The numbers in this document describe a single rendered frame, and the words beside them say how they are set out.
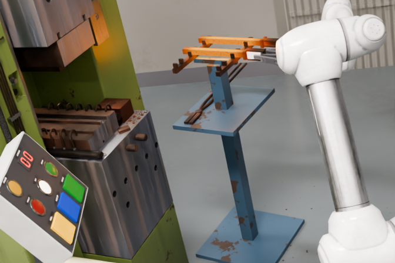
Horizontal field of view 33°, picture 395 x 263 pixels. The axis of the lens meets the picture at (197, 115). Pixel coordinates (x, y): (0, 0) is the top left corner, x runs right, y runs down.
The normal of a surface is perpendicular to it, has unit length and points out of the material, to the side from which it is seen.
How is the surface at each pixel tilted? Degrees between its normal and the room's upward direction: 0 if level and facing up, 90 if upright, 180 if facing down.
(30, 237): 90
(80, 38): 90
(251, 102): 0
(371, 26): 61
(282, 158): 0
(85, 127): 0
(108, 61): 90
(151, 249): 90
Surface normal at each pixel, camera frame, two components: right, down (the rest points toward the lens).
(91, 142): 0.90, 0.03
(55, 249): 0.02, 0.46
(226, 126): -0.19, -0.87
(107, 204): -0.40, 0.49
